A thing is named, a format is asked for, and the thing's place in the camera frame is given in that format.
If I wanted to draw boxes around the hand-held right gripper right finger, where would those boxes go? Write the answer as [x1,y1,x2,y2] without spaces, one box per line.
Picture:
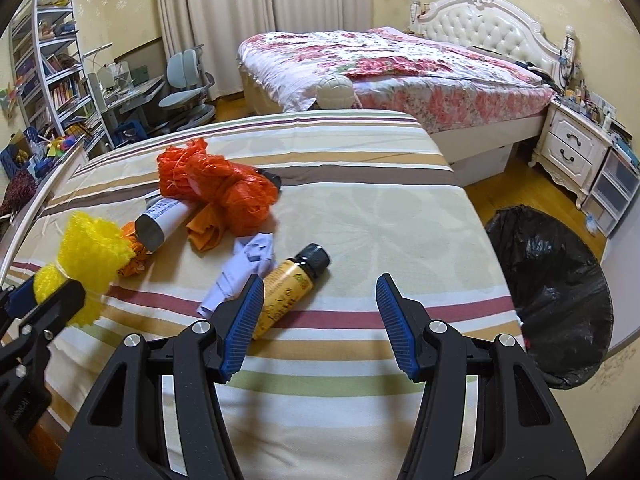
[376,274,586,480]

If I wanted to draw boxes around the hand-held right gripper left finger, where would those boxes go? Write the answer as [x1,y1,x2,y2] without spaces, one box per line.
[57,274,266,480]

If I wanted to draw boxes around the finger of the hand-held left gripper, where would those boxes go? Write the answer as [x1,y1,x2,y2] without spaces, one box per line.
[0,278,86,391]
[0,273,39,319]

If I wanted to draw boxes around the yellow bottle with black cap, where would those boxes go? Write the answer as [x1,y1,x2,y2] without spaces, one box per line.
[250,243,332,341]

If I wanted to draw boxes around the white paper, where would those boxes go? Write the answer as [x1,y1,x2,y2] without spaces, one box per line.
[196,232,277,318]

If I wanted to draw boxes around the yellow foam mesh sleeve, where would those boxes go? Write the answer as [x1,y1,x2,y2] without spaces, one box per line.
[34,211,133,328]

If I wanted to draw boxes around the white sachet with blue print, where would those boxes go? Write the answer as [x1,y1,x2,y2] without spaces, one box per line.
[135,197,193,253]

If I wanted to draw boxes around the orange mesh bag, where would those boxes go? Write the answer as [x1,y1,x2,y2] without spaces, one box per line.
[156,140,278,238]

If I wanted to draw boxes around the bin with black bag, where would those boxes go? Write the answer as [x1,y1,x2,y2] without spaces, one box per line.
[484,205,615,391]

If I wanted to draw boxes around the dark red fluffy cloth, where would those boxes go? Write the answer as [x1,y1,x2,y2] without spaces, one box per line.
[0,170,39,214]

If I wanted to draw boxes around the striped bed sheet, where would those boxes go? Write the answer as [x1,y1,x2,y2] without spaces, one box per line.
[0,109,526,480]

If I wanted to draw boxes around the pile of colourful toys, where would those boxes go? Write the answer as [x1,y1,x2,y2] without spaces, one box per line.
[25,129,87,162]

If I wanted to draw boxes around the bed with floral cover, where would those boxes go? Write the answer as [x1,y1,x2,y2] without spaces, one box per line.
[240,67,549,186]

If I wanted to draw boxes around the grey study desk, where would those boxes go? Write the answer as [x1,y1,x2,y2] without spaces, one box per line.
[87,60,166,141]

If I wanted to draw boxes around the white volleyball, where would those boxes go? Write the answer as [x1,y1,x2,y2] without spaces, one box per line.
[317,74,357,110]

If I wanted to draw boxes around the white bookshelf with books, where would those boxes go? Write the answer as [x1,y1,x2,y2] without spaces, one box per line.
[9,0,113,153]

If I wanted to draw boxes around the white nightstand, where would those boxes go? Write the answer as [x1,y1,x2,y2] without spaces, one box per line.
[529,97,613,209]

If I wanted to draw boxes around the plastic drawer unit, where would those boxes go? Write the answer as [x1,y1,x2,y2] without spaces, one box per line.
[582,147,640,238]

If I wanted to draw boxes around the white desk lamp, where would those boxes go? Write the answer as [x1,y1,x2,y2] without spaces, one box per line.
[82,42,114,69]

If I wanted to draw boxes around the pale blue desk chair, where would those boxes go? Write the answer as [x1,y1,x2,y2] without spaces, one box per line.
[159,45,216,133]

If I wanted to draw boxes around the bed with floral quilt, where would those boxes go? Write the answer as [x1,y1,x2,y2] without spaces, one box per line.
[236,27,556,133]

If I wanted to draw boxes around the black items on bedspread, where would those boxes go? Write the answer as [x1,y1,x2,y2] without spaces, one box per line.
[515,60,556,87]

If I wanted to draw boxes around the clutter of small bottles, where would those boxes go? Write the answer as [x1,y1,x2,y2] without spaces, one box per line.
[557,25,632,133]

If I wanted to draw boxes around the white tufted headboard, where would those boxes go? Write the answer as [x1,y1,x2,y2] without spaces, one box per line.
[409,0,576,78]

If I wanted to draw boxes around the cream curtain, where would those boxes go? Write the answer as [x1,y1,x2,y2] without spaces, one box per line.
[152,0,373,103]

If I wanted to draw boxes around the white bed rail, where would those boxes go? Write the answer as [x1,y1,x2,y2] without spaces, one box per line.
[0,137,87,281]

